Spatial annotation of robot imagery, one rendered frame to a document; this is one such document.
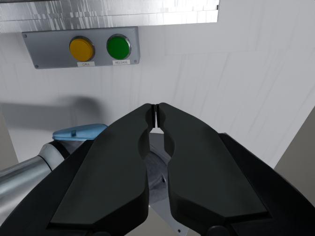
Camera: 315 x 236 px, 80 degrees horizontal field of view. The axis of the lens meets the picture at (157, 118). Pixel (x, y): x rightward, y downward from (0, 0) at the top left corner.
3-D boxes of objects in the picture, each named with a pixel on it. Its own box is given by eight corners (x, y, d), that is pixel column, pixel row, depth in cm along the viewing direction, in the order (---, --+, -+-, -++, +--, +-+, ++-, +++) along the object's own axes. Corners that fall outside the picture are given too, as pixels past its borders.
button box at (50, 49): (140, 56, 43) (139, 64, 38) (48, 61, 43) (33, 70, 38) (137, 22, 39) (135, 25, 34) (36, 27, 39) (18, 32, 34)
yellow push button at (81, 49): (96, 58, 38) (93, 61, 36) (76, 59, 38) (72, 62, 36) (91, 36, 36) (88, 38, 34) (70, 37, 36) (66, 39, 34)
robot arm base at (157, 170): (164, 205, 58) (140, 227, 51) (132, 171, 64) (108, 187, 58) (180, 176, 49) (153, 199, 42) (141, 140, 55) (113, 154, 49)
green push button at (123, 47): (131, 56, 38) (130, 59, 36) (111, 57, 38) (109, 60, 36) (128, 34, 36) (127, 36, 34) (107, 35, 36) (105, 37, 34)
